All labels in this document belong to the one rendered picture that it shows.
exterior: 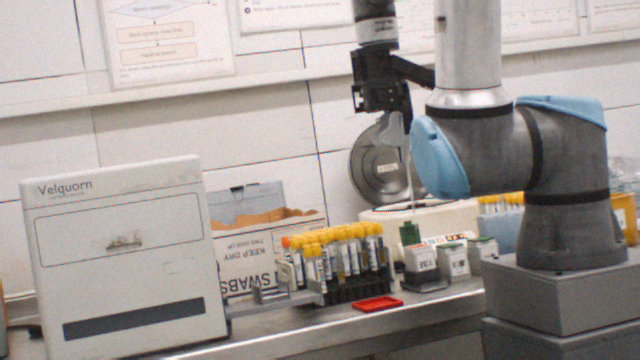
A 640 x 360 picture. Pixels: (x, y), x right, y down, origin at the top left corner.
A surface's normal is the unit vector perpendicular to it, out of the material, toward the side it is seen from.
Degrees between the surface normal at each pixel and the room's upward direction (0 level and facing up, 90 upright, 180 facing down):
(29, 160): 90
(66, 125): 90
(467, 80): 101
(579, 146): 93
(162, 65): 92
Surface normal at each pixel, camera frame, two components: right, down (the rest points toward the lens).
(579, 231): -0.10, -0.21
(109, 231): 0.30, 0.00
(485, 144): 0.13, 0.25
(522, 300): -0.94, 0.15
